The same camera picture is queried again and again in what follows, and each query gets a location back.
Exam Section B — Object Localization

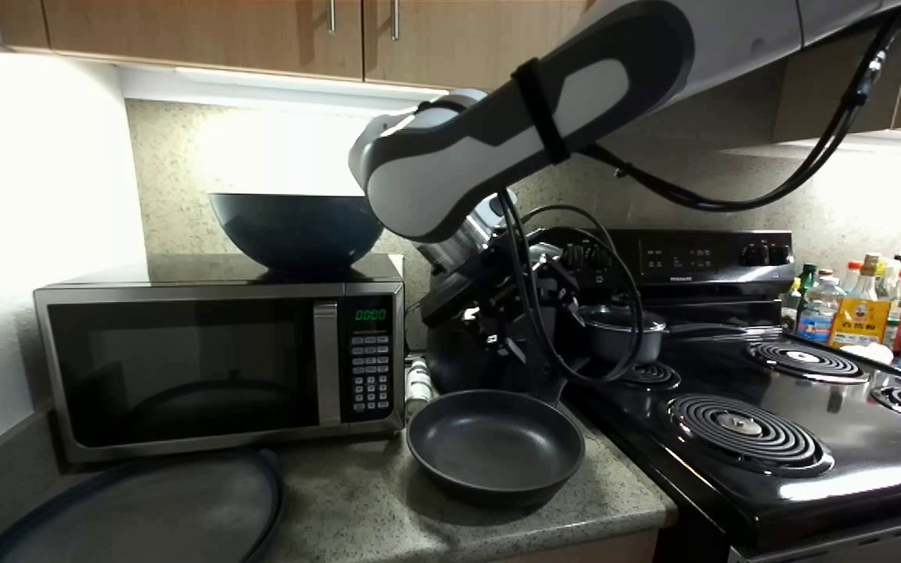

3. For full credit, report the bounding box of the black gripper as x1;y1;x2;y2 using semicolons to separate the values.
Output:
419;243;532;366

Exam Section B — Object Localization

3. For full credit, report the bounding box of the black frying pan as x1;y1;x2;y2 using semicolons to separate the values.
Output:
408;392;584;504

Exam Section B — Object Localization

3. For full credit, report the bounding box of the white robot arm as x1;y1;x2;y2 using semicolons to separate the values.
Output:
347;0;901;243

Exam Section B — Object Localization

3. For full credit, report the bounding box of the black air fryer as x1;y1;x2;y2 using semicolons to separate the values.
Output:
422;248;571;404

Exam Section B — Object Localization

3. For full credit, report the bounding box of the white salt shaker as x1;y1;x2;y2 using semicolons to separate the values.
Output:
405;356;436;418

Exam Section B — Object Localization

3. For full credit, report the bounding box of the small black saucepan with lid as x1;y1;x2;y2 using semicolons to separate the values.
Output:
575;303;768;364

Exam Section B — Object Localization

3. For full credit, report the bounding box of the dark blue bowl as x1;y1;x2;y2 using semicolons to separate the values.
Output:
213;193;383;280

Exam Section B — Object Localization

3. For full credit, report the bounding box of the black electric stove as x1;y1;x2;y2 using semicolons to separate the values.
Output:
568;228;901;563

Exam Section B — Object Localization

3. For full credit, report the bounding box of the clear plastic bottle blue label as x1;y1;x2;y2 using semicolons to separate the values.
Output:
797;268;845;344

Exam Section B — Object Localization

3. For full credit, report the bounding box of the round grey blue-rimmed tray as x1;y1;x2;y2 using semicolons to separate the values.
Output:
0;451;281;563

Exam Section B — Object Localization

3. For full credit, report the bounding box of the stainless steel microwave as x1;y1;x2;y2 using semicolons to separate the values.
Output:
35;255;405;462

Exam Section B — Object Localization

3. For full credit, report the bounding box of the yellow label oil bottle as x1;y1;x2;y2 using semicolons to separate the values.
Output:
828;255;889;348

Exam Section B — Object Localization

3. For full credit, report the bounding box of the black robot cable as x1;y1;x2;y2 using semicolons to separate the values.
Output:
492;10;901;392

